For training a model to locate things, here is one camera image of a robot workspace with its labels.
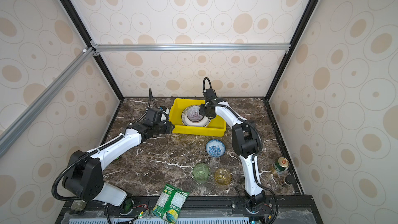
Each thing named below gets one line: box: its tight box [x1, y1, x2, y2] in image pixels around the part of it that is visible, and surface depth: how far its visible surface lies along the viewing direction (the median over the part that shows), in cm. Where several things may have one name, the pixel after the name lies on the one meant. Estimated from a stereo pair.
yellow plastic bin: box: [168, 98, 227, 137], surface depth 102 cm
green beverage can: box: [273, 157, 290, 172], surface depth 79 cm
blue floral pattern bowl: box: [205, 138, 226, 158], surface depth 94 cm
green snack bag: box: [151, 183, 190, 224], surface depth 74 cm
